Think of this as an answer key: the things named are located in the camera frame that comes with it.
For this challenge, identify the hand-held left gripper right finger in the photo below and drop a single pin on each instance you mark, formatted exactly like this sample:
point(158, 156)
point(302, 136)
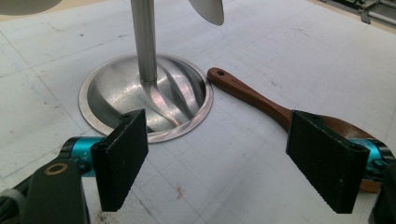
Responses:
point(327, 161)

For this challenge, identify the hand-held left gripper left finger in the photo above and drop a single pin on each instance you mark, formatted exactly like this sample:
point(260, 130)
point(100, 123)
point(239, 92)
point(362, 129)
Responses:
point(120, 158)

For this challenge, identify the dark brown wooden spoon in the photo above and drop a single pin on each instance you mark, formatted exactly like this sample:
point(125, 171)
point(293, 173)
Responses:
point(249, 93)

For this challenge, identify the steel utensil stand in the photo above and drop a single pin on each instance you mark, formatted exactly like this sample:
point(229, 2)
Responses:
point(144, 37)

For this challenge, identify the large metal spoon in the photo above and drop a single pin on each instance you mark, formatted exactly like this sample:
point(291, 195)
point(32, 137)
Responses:
point(210, 11)

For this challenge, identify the white gridded mat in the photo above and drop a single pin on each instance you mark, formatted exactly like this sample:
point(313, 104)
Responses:
point(280, 56)

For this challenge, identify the aluminium floor rail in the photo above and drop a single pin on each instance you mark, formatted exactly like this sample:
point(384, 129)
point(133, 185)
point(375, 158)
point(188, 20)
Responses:
point(373, 12)

